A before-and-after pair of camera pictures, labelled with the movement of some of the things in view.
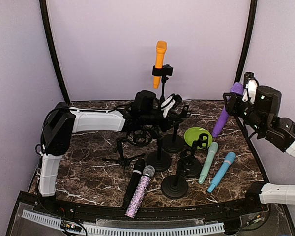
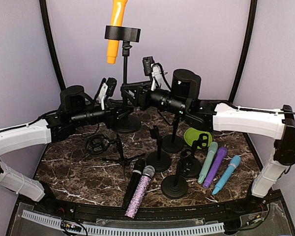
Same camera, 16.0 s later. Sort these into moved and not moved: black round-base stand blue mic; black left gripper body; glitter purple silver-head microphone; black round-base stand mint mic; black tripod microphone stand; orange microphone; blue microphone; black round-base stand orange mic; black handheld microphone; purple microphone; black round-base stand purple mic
Moved: orange microphone; blue microphone; black left gripper body; purple microphone; black tripod microphone stand; black round-base stand orange mic
Not moved: glitter purple silver-head microphone; black round-base stand purple mic; black round-base stand mint mic; black handheld microphone; black round-base stand blue mic
